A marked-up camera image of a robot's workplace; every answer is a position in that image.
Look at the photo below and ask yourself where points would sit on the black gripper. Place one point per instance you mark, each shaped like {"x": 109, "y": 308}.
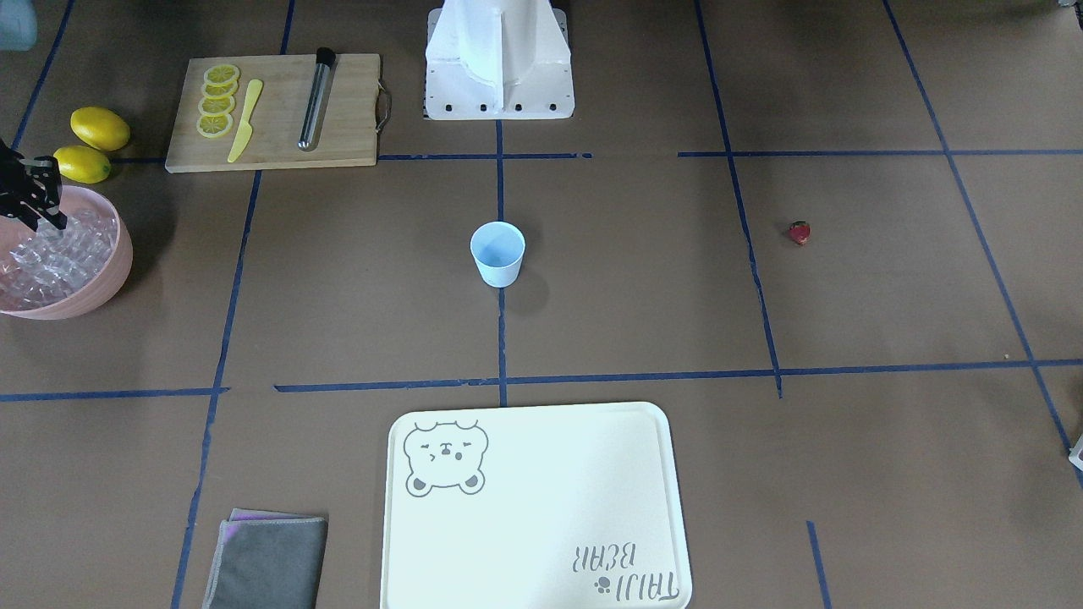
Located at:
{"x": 30, "y": 193}

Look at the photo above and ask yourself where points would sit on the red strawberry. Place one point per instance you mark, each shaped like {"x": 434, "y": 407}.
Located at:
{"x": 799, "y": 232}

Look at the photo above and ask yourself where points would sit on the pile of clear ice cubes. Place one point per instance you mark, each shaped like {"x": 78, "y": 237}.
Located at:
{"x": 52, "y": 264}

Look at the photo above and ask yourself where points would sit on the light blue cup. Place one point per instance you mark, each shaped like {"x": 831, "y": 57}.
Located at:
{"x": 498, "y": 249}

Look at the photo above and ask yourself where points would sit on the whole yellow lemon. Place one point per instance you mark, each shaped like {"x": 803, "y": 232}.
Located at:
{"x": 82, "y": 164}
{"x": 100, "y": 127}

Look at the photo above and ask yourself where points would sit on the pink bowl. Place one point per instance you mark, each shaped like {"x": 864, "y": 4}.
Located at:
{"x": 105, "y": 284}

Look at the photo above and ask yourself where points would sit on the lemon slice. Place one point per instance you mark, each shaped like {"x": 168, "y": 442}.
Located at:
{"x": 219, "y": 90}
{"x": 213, "y": 126}
{"x": 221, "y": 74}
{"x": 216, "y": 106}

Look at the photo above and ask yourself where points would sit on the wooden cutting board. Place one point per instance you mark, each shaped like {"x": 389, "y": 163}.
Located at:
{"x": 348, "y": 133}

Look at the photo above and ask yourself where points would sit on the yellow plastic knife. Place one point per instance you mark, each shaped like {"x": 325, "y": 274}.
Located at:
{"x": 244, "y": 129}

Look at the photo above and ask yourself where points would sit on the steel muddler black tip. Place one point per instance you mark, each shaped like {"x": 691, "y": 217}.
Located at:
{"x": 325, "y": 59}

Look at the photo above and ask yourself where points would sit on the grey folded cloth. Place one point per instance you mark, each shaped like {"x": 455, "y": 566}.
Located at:
{"x": 266, "y": 559}

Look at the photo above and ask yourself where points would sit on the cream bear tray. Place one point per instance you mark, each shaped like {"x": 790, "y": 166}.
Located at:
{"x": 551, "y": 506}

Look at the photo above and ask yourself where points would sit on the white rack corner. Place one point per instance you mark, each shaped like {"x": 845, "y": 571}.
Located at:
{"x": 1075, "y": 455}

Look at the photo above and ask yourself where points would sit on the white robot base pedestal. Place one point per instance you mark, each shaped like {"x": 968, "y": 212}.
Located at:
{"x": 498, "y": 60}

